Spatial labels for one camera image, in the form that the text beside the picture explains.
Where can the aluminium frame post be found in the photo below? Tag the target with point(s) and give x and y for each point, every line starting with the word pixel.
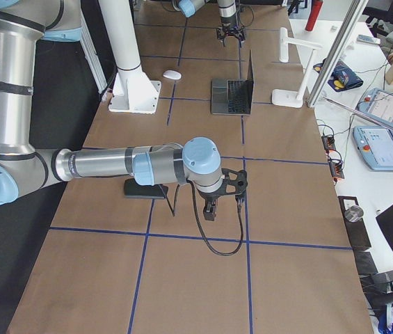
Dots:
pixel 338 46

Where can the grey laptop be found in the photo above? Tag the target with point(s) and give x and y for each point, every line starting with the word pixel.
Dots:
pixel 233 97

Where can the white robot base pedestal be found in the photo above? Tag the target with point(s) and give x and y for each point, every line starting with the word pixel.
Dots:
pixel 133 91

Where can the blue patterned pouch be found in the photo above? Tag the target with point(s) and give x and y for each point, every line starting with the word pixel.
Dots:
pixel 343 78

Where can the black mouse pad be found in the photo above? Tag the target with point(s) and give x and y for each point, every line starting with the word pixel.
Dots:
pixel 133 190

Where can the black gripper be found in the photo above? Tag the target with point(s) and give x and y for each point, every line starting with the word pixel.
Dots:
pixel 227 21
pixel 210 197

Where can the orange black connector block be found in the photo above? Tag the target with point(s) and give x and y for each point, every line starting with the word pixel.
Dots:
pixel 334 158

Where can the red bottle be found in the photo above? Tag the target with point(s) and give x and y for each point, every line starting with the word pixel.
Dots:
pixel 314 13

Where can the blue teach pendant near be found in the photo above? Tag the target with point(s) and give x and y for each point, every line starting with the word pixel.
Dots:
pixel 375 145

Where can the blue teach pendant far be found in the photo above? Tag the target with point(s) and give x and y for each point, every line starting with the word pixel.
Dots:
pixel 378 105

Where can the blue teach pendant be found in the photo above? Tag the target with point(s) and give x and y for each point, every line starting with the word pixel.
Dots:
pixel 378 105
pixel 375 145

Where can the white computer mouse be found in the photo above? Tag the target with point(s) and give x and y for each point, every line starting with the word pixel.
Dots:
pixel 172 75

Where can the black box with cylinder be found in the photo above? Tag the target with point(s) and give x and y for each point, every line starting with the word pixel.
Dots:
pixel 353 220

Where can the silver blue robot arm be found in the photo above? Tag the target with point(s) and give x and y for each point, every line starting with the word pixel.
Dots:
pixel 228 11
pixel 63 109

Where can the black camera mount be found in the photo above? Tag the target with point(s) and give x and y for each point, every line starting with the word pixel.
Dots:
pixel 234 183

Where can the white desk lamp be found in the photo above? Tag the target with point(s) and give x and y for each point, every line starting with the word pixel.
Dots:
pixel 288 83

